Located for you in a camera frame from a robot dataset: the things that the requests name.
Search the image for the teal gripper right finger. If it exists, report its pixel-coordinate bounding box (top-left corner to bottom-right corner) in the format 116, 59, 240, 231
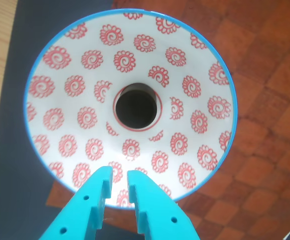
126, 169, 201, 240

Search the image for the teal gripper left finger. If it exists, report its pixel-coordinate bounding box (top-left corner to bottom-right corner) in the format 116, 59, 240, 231
38, 165, 114, 240

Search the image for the black cylinder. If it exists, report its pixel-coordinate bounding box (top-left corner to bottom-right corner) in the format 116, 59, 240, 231
115, 83, 159, 129

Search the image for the white bowl red floral print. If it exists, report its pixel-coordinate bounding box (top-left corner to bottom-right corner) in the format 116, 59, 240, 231
23, 9, 239, 211

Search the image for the brown leather chessboard mat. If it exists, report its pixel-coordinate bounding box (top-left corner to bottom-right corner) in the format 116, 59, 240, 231
45, 0, 290, 240

